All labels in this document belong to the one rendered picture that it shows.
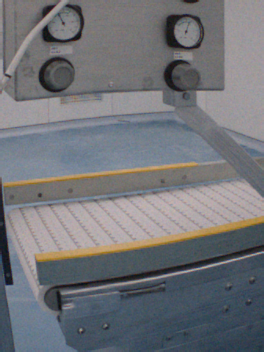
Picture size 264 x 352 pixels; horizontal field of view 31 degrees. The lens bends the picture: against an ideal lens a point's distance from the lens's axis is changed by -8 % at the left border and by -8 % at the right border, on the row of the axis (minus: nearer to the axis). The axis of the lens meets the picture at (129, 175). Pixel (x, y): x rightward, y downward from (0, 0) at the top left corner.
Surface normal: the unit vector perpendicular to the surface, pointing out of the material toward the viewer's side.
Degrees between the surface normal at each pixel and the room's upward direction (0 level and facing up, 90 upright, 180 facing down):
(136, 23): 90
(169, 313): 90
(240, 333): 90
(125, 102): 90
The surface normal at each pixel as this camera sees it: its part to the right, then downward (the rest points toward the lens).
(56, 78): 0.36, 0.27
